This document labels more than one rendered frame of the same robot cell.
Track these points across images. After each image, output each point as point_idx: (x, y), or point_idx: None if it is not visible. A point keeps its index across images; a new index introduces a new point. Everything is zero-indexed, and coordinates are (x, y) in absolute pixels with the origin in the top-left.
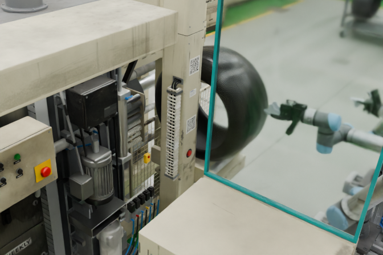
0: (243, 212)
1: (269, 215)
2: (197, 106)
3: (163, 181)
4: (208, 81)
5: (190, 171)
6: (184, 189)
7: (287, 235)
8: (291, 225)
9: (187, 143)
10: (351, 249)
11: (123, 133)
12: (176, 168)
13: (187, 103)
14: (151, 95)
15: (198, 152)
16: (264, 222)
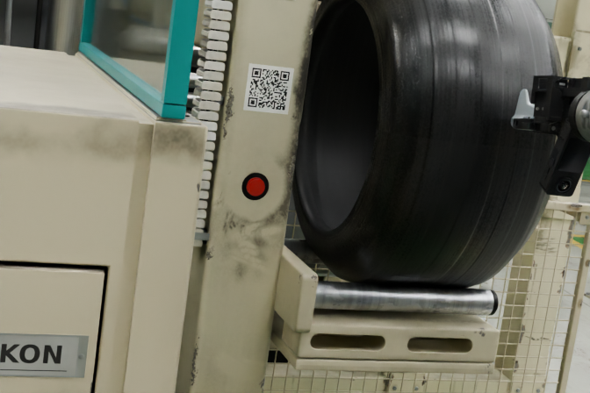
0: (21, 64)
1: (67, 76)
2: (302, 47)
3: (190, 274)
4: None
5: (256, 257)
6: (225, 307)
7: (23, 82)
8: (79, 86)
9: (248, 144)
10: (130, 118)
11: (58, 20)
12: (202, 211)
13: (257, 10)
14: (578, 387)
15: (325, 239)
16: (26, 72)
